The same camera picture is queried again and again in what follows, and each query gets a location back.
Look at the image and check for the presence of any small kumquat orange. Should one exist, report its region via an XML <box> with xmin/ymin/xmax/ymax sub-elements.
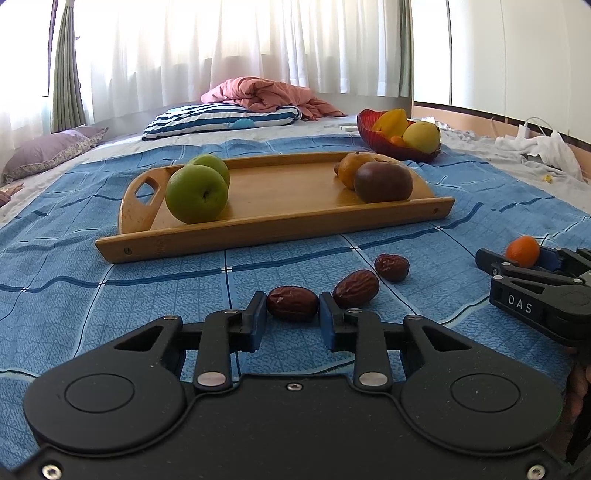
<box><xmin>505</xmin><ymin>236</ymin><xmax>540</xmax><ymax>268</ymax></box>

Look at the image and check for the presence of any red date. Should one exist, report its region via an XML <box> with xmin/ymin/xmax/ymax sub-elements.
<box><xmin>266</xmin><ymin>286</ymin><xmax>320</xmax><ymax>323</ymax></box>
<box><xmin>332</xmin><ymin>269</ymin><xmax>380</xmax><ymax>309</ymax></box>
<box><xmin>375</xmin><ymin>254</ymin><xmax>410</xmax><ymax>283</ymax></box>

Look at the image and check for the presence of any large green apple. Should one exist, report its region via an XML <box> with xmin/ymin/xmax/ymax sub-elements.
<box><xmin>165</xmin><ymin>165</ymin><xmax>228</xmax><ymax>224</ymax></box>

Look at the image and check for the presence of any large orange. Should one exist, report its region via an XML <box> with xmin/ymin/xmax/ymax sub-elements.
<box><xmin>334</xmin><ymin>152</ymin><xmax>376</xmax><ymax>190</ymax></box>

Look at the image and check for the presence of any person right hand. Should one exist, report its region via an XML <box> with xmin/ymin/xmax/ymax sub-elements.
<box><xmin>549</xmin><ymin>348</ymin><xmax>590</xmax><ymax>457</ymax></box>

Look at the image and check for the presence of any white bed sheet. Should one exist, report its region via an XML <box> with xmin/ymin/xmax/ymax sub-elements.
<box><xmin>1</xmin><ymin>119</ymin><xmax>590</xmax><ymax>226</ymax></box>

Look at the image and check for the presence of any white clothes pile right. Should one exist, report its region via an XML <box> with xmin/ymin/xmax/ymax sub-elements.
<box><xmin>495</xmin><ymin>117</ymin><xmax>584</xmax><ymax>181</ymax></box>

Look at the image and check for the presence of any dark purple round fruit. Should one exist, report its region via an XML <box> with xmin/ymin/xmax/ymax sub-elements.
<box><xmin>353</xmin><ymin>161</ymin><xmax>414</xmax><ymax>203</ymax></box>

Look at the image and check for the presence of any wooden serving tray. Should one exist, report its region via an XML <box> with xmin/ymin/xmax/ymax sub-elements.
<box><xmin>95</xmin><ymin>152</ymin><xmax>455</xmax><ymax>264</ymax></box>

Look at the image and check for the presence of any yellow lemon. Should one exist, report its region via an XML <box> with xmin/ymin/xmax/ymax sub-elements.
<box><xmin>403</xmin><ymin>121</ymin><xmax>441</xmax><ymax>154</ymax></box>

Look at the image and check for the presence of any small orange in bowl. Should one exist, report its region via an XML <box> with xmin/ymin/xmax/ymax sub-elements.
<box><xmin>390</xmin><ymin>136</ymin><xmax>407</xmax><ymax>148</ymax></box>

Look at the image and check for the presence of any yellow starfruit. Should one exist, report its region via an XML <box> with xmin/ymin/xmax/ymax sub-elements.
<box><xmin>372</xmin><ymin>109</ymin><xmax>409</xmax><ymax>139</ymax></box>

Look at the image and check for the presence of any small green apple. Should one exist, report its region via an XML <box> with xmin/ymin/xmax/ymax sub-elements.
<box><xmin>187</xmin><ymin>153</ymin><xmax>230</xmax><ymax>186</ymax></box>

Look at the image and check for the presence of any red glass fruit bowl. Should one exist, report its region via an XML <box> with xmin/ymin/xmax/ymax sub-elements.
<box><xmin>356</xmin><ymin>109</ymin><xmax>441</xmax><ymax>163</ymax></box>

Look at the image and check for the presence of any blue white striped pillow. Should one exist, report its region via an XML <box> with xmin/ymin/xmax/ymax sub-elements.
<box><xmin>142</xmin><ymin>103</ymin><xmax>303</xmax><ymax>140</ymax></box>

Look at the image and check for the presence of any green drape right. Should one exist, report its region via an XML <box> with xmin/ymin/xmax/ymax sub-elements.
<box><xmin>399</xmin><ymin>0</ymin><xmax>413</xmax><ymax>98</ymax></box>

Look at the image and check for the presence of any green drape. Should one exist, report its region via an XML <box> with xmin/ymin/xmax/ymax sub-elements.
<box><xmin>51</xmin><ymin>1</ymin><xmax>85</xmax><ymax>133</ymax></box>
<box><xmin>399</xmin><ymin>0</ymin><xmax>413</xmax><ymax>98</ymax></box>

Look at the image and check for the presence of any pink crumpled quilt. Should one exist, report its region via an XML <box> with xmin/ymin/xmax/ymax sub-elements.
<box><xmin>200</xmin><ymin>76</ymin><xmax>346</xmax><ymax>120</ymax></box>

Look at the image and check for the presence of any purple floral pillow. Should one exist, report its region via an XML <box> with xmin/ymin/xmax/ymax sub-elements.
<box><xmin>1</xmin><ymin>126</ymin><xmax>108</xmax><ymax>185</ymax></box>

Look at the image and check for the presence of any clothes pile left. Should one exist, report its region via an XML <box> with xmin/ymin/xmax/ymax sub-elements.
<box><xmin>0</xmin><ymin>183</ymin><xmax>23</xmax><ymax>206</ymax></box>

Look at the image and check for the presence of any green drape left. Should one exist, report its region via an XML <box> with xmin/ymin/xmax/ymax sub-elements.
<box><xmin>51</xmin><ymin>1</ymin><xmax>85</xmax><ymax>133</ymax></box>

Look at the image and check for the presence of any white sheer curtain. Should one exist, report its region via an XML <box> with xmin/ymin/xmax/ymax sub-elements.
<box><xmin>1</xmin><ymin>1</ymin><xmax>401</xmax><ymax>151</ymax></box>

